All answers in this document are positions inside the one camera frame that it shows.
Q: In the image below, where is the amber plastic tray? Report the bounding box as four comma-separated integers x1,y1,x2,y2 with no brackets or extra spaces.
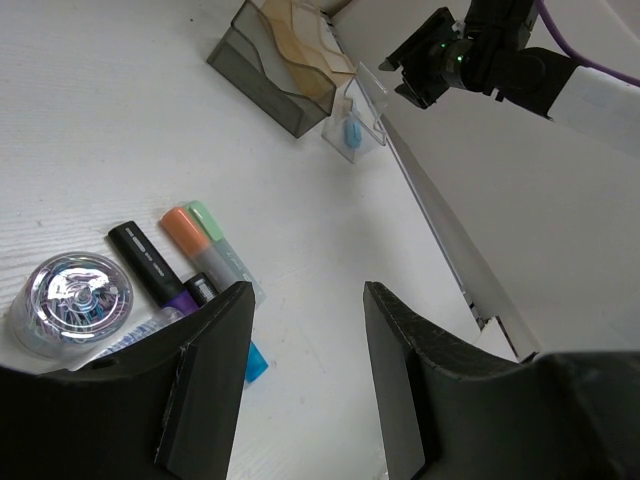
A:
261,1,356,101

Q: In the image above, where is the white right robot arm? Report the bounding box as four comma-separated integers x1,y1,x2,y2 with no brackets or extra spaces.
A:
379,0,639,157

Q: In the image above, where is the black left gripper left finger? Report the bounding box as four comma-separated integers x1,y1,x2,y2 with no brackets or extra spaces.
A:
1,282,255,479

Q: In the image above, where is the clear plastic tray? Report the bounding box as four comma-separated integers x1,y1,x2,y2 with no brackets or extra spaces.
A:
322,62,389,164

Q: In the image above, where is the round clear paperclip box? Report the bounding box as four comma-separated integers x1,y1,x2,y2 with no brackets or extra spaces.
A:
8,251,134,359

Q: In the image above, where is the black marker purple cap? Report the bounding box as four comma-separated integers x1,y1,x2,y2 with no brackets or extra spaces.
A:
108,221,198,316

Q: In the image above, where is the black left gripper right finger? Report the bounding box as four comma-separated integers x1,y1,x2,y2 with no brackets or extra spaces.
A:
363,282,639,479

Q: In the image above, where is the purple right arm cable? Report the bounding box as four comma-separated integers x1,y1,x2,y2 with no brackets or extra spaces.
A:
532,0,640,87

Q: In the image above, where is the smoky grey plastic tray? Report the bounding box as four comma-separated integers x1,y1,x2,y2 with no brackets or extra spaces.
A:
207,1,336,138

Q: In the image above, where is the black marker blue cap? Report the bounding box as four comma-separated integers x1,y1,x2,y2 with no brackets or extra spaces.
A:
184,273,268,384

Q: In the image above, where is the green cap highlighter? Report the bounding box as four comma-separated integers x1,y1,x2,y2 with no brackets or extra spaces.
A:
183,200,266,307

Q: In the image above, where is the aluminium side rail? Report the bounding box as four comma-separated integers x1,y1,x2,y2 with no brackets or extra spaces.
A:
382,118,542,363

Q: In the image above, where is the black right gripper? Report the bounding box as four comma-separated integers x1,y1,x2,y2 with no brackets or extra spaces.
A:
379,0,573,109

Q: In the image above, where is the orange cap highlighter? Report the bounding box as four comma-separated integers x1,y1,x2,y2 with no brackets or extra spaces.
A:
160,207,238,292

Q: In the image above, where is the blue cap highlighter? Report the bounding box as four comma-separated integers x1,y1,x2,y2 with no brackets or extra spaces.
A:
343,115,363,150

